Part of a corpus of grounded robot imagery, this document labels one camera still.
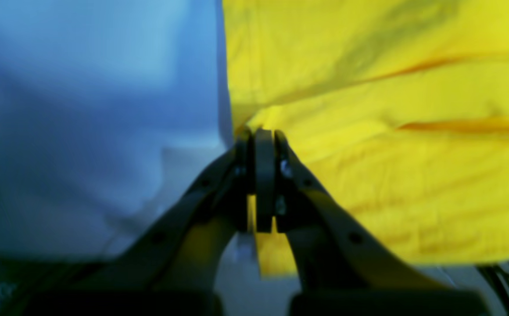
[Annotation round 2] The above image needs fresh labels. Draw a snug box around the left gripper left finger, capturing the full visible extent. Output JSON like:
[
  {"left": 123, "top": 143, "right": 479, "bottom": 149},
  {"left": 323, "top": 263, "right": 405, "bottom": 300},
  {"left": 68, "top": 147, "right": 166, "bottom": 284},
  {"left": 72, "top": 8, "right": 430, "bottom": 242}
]
[{"left": 24, "top": 129, "right": 276, "bottom": 316}]

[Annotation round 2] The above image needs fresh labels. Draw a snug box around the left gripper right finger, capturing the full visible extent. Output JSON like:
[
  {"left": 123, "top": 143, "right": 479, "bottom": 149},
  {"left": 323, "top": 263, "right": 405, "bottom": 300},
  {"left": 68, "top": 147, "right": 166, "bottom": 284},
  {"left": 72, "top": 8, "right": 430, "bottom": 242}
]
[{"left": 274, "top": 131, "right": 489, "bottom": 316}]

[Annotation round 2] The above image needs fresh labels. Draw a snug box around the yellow orange t-shirt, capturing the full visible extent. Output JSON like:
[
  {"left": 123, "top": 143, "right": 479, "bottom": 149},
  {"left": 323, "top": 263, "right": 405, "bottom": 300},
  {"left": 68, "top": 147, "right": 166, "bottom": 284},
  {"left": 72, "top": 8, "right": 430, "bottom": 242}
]
[{"left": 222, "top": 0, "right": 509, "bottom": 266}]

